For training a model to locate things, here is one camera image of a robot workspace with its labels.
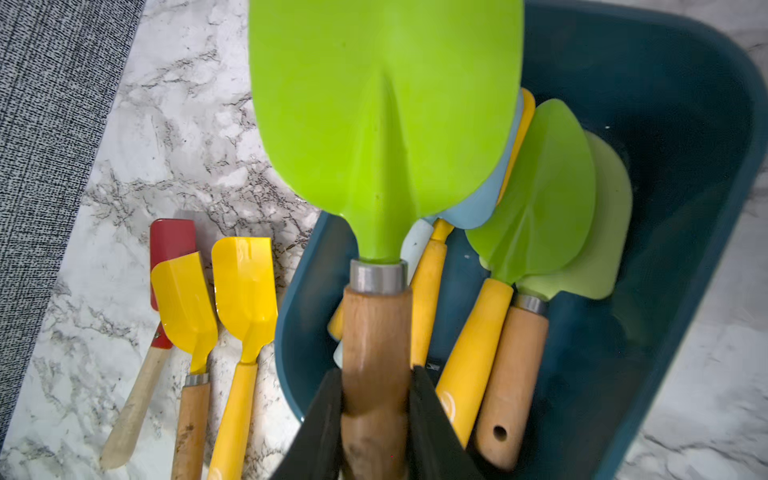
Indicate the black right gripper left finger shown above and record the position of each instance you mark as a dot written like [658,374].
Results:
[316,452]

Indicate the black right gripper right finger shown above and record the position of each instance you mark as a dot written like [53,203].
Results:
[434,450]

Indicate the red shovel wooden handle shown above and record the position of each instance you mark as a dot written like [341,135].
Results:
[169,239]

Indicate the teal plastic storage box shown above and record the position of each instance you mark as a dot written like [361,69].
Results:
[686,109]

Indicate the pale green trowel wooden handle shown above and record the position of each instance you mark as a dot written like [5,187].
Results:
[591,274]

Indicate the green trowel yellow handle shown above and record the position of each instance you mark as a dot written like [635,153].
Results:
[538,227]

